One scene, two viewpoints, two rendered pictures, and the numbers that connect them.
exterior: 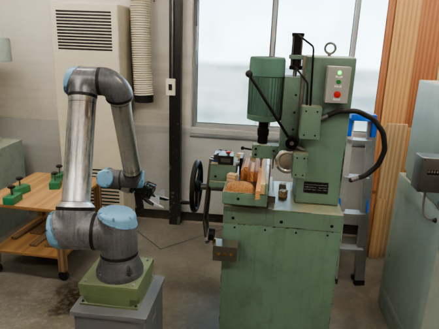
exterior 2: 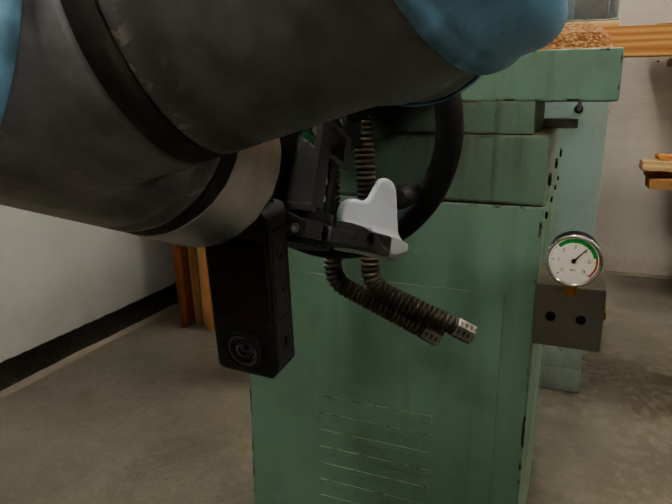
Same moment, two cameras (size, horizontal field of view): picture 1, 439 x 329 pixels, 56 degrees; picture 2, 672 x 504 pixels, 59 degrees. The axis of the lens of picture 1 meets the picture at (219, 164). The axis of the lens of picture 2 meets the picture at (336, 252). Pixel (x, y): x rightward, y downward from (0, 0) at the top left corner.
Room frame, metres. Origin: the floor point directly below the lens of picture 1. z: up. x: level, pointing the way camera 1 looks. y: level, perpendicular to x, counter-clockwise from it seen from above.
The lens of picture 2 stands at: (1.92, 0.75, 0.84)
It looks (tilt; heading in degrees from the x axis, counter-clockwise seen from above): 14 degrees down; 285
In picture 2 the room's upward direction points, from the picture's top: straight up
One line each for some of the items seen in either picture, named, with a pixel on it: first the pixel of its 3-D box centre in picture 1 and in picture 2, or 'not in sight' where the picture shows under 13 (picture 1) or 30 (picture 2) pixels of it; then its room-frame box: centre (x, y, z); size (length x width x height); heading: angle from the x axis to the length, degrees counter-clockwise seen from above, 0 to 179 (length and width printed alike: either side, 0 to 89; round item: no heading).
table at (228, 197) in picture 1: (239, 178); (386, 79); (2.08, -0.11, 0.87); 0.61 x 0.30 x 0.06; 173
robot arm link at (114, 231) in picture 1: (115, 230); not in sight; (1.48, 0.40, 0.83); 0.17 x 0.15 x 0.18; 90
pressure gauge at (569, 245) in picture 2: (211, 235); (573, 265); (1.83, 0.02, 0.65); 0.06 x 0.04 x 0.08; 173
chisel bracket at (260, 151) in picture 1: (265, 151); not in sight; (2.06, -0.24, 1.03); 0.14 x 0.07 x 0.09; 83
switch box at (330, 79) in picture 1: (337, 84); not in sight; (1.88, -0.52, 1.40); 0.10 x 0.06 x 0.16; 83
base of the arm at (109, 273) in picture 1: (119, 260); not in sight; (1.48, 0.39, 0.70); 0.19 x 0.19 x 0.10
